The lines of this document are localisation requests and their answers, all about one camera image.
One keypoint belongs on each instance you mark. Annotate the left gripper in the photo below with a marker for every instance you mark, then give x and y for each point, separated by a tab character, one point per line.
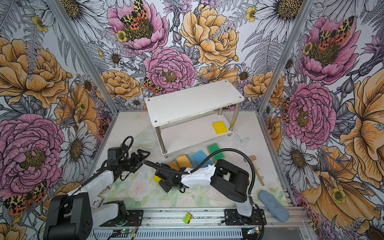
138	163

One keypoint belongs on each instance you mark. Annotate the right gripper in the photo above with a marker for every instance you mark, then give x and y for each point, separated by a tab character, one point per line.
162	184

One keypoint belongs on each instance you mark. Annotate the yellow sponge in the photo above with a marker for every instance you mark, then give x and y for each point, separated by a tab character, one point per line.
157	179
220	128

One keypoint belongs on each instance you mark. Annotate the yellow sponge front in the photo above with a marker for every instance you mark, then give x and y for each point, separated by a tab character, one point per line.
220	128

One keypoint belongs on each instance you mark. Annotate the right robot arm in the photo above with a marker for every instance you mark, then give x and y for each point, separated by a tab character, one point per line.
228	179

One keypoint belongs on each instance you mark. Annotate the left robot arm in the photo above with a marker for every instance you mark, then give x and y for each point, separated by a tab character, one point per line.
71	216

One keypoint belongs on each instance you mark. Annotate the white two-tier shelf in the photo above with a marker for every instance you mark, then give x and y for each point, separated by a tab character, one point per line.
185	118

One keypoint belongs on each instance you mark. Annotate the orange sponge left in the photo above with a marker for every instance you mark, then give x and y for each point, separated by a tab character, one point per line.
174	165

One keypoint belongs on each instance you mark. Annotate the orange sponge right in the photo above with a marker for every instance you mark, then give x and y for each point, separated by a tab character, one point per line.
184	162

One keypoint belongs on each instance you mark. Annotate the blue sponge under orange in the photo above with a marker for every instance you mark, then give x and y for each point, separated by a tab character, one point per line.
192	161

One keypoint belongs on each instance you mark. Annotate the green orange small block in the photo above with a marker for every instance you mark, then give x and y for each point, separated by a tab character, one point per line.
187	218

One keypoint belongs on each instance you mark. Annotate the small wooden mallet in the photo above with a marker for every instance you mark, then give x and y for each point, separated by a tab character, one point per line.
253	159

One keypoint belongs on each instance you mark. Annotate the blue grey oval pad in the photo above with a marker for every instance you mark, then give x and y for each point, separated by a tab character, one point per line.
271	203

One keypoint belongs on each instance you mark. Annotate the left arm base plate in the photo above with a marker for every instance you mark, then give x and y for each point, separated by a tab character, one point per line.
132	218

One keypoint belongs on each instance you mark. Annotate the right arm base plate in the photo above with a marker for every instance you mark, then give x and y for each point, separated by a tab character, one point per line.
233	218

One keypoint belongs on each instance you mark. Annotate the aluminium front rail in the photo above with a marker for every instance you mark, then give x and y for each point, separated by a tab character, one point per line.
208	224

